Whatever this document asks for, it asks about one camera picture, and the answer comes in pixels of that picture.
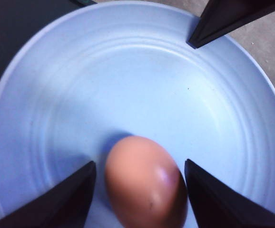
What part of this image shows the brown egg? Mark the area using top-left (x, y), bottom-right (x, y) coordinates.
top-left (105, 136), bottom-right (188, 228)

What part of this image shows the light blue plate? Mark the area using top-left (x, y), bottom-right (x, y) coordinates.
top-left (0, 0), bottom-right (275, 228)

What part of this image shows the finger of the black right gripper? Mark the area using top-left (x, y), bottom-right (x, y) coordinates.
top-left (189, 0), bottom-right (275, 49)

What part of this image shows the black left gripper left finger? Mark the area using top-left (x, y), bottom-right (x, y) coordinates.
top-left (0, 161), bottom-right (97, 228)

